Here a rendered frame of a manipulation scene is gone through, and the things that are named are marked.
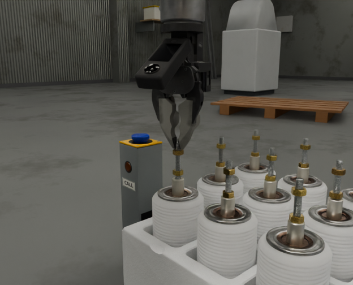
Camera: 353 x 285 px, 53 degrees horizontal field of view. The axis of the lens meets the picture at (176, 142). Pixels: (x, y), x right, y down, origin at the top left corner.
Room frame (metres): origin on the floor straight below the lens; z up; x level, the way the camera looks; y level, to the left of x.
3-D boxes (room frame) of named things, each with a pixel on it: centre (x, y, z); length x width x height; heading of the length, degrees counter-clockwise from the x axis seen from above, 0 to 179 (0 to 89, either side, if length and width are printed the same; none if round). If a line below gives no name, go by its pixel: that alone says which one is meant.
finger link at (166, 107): (0.63, 0.01, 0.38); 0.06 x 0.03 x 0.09; 154
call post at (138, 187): (0.77, 0.08, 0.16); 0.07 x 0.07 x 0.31; 42
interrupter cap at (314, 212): (0.51, -0.25, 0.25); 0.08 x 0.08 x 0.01
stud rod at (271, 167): (0.60, -0.17, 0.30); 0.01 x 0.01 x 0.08
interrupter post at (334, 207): (0.51, -0.25, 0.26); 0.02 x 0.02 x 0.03
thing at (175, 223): (0.61, 0.00, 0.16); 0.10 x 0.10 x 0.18
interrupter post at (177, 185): (0.61, 0.00, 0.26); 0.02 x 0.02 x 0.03
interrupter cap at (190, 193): (0.61, 0.00, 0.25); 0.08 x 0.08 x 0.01
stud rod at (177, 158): (0.61, 0.00, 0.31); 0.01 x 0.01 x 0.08
